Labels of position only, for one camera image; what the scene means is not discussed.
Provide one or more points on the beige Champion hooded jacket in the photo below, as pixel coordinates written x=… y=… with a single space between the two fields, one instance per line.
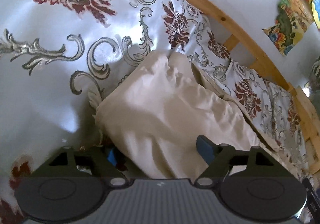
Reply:
x=155 y=116

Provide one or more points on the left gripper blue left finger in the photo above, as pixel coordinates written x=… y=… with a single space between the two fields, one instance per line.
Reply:
x=104 y=169

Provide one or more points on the wooden bed frame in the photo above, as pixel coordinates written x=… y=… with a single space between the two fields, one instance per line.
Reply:
x=237 y=34

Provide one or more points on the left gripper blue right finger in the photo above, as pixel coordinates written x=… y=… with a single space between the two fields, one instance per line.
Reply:
x=217 y=157

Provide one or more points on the plastic bag of clothes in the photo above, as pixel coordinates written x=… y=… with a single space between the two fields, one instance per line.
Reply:
x=314 y=76

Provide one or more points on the floral white bed cover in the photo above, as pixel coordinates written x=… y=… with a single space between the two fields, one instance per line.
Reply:
x=34 y=124

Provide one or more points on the colourful landscape poster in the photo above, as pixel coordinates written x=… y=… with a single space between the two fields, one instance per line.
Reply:
x=293 y=19

